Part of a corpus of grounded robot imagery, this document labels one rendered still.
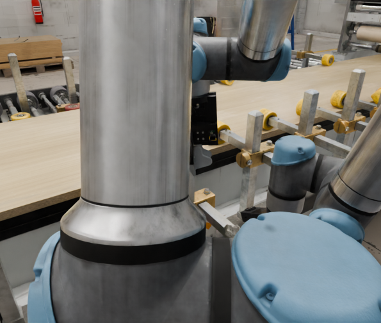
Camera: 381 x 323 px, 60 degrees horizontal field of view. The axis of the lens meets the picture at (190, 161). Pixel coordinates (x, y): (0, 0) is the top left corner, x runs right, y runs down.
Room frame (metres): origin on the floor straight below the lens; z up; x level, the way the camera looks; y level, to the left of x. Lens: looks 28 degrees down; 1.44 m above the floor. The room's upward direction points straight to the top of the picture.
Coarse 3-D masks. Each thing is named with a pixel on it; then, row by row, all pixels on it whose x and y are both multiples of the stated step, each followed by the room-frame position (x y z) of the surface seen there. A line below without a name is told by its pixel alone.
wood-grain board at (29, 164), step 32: (352, 64) 2.54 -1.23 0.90; (224, 96) 1.73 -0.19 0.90; (256, 96) 1.73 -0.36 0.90; (288, 96) 1.73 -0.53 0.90; (320, 96) 1.73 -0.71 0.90; (0, 128) 1.29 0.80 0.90; (32, 128) 1.29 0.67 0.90; (64, 128) 1.29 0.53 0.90; (0, 160) 1.00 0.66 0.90; (32, 160) 1.00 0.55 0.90; (64, 160) 1.00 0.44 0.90; (0, 192) 0.80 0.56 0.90; (32, 192) 0.80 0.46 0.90; (64, 192) 0.80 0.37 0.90
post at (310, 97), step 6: (312, 90) 1.07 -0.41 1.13; (306, 96) 1.07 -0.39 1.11; (312, 96) 1.05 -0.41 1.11; (318, 96) 1.07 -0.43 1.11; (306, 102) 1.07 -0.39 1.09; (312, 102) 1.06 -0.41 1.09; (306, 108) 1.07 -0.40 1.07; (312, 108) 1.06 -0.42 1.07; (300, 114) 1.08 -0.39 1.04; (306, 114) 1.06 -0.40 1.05; (312, 114) 1.06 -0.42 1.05; (300, 120) 1.08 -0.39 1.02; (306, 120) 1.06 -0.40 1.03; (312, 120) 1.07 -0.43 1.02; (300, 126) 1.07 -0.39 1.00; (306, 126) 1.05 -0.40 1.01; (312, 126) 1.07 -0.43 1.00; (300, 132) 1.07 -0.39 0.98; (306, 132) 1.05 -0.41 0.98
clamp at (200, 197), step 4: (204, 188) 0.87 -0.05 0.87; (196, 192) 0.85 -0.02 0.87; (200, 192) 0.85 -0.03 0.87; (196, 196) 0.83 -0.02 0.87; (200, 196) 0.83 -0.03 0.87; (204, 196) 0.83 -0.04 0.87; (208, 196) 0.83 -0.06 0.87; (212, 196) 0.83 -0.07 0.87; (196, 200) 0.81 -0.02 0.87; (200, 200) 0.81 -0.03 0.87; (204, 200) 0.81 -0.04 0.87; (208, 200) 0.82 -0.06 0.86; (212, 200) 0.83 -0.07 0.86; (196, 204) 0.79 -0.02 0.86; (212, 204) 0.83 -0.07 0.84
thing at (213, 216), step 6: (198, 204) 0.80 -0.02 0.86; (204, 204) 0.80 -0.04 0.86; (204, 210) 0.77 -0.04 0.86; (210, 210) 0.77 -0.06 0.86; (216, 210) 0.77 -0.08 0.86; (210, 216) 0.75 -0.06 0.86; (216, 216) 0.74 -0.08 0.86; (222, 216) 0.74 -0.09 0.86; (210, 222) 0.74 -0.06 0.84; (216, 222) 0.72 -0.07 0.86; (222, 222) 0.71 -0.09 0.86; (228, 222) 0.71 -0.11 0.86; (216, 228) 0.72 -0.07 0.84; (222, 228) 0.70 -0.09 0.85; (222, 234) 0.70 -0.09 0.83
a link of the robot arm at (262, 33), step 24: (264, 0) 0.46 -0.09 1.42; (288, 0) 0.46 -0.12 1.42; (240, 24) 0.53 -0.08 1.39; (264, 24) 0.49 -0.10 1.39; (288, 24) 0.50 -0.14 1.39; (240, 48) 0.56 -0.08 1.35; (264, 48) 0.52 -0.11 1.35; (288, 48) 0.57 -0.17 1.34; (240, 72) 0.58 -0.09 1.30; (264, 72) 0.57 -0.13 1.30
